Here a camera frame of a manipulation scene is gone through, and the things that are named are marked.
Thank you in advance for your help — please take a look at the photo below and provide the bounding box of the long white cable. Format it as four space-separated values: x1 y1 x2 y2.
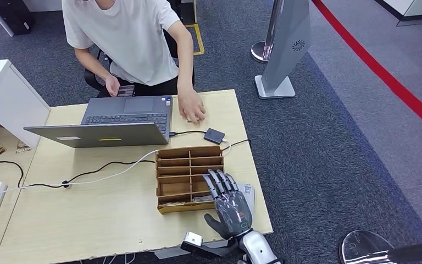
0 138 232 197

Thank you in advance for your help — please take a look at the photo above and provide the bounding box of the white under-desk drawer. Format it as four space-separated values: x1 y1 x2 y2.
153 239 230 260

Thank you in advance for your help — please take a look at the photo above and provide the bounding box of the person's right hand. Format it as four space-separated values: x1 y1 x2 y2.
104 74 121 98

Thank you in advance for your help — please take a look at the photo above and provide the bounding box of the wooden card organizer box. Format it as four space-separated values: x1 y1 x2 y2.
154 145 225 215

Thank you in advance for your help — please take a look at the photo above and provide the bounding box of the person's left hand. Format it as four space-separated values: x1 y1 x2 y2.
177 88 207 125

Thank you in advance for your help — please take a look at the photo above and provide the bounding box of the white platform with black edge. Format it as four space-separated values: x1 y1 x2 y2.
373 0 422 27

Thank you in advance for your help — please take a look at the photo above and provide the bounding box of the black office chair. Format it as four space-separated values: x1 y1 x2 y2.
84 0 196 92

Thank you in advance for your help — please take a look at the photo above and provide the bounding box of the grey kiosk stand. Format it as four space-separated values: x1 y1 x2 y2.
254 0 312 100

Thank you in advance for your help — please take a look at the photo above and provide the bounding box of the small black adapter box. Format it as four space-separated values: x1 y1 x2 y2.
203 128 226 145

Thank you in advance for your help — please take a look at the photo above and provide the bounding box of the person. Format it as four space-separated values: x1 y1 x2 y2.
60 0 207 125

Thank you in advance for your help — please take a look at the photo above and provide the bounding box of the long black cable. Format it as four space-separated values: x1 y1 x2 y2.
0 139 252 189

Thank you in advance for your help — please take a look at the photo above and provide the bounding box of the white cabinet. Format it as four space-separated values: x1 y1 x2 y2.
0 59 51 149

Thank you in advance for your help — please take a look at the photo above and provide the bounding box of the dark smartphone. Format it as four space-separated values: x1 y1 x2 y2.
116 85 136 98

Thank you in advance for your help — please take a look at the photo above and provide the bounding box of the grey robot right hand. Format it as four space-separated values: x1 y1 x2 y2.
202 168 253 240

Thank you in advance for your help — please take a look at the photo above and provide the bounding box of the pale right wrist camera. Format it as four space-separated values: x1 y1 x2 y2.
180 231 239 260

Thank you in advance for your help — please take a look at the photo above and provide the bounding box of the grey laptop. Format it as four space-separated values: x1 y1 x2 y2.
23 95 174 149

